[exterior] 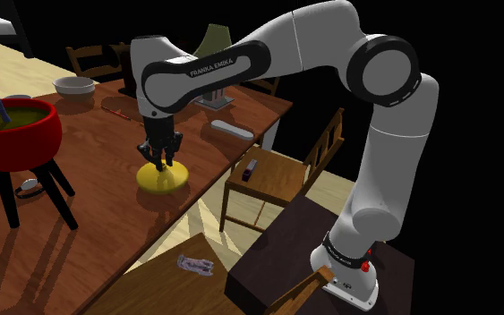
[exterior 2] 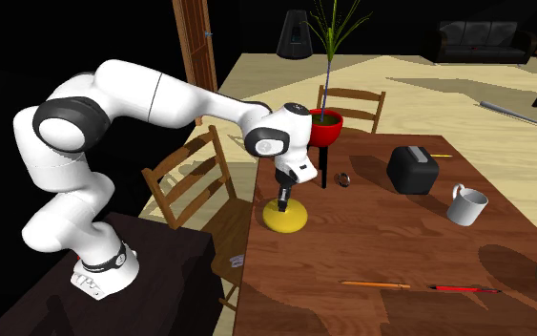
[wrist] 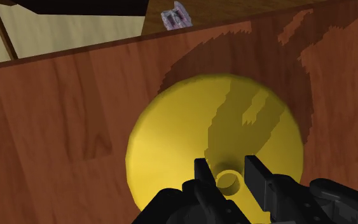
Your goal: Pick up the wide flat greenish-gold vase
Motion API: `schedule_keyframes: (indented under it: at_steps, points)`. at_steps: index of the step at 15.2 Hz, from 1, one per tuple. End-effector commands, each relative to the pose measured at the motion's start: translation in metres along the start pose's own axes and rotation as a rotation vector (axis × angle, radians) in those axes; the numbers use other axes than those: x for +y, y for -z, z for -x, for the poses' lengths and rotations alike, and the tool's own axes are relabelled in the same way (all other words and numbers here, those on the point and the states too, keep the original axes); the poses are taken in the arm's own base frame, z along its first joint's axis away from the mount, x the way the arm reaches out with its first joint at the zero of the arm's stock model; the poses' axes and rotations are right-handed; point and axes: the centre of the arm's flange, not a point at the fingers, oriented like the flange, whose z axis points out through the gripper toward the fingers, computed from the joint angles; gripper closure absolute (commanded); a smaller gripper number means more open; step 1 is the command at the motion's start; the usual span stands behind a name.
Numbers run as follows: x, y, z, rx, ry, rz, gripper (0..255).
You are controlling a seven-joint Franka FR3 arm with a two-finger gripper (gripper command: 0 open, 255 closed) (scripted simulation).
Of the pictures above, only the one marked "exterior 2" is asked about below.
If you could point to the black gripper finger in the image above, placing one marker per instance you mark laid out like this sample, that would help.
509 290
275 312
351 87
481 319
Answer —
283 199

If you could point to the white mug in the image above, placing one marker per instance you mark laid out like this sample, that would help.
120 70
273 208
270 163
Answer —
467 205

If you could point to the dark robot stand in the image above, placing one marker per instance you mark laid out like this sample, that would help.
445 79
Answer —
156 288

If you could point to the orange pencil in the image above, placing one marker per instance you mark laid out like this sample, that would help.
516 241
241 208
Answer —
374 284

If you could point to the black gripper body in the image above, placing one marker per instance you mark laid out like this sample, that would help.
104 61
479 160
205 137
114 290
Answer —
285 178

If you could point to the red pen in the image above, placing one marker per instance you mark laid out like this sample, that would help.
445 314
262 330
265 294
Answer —
463 289

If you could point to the wooden door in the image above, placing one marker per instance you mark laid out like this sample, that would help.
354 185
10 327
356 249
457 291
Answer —
196 42

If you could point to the grey baseball bat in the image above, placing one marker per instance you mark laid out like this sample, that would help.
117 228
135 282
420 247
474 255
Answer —
519 116

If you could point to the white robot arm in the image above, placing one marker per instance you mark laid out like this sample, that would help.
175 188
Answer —
124 97

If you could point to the black cone-shaped appliance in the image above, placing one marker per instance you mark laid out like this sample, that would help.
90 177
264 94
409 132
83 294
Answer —
294 37

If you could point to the red potted plant on stand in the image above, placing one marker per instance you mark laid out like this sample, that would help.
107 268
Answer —
326 125

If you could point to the yellow dome-shaped object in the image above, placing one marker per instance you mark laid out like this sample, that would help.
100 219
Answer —
291 218

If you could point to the black toaster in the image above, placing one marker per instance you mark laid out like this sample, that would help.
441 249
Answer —
410 174

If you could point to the black sofa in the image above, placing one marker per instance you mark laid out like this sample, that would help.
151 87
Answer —
482 42

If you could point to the wooden slat-back chair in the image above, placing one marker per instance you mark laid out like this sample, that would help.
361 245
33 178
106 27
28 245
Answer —
356 109
189 186

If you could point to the wooden dining table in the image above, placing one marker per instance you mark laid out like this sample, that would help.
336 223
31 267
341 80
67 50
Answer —
389 251

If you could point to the yellow pencil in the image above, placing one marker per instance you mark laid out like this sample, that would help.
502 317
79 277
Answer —
441 155

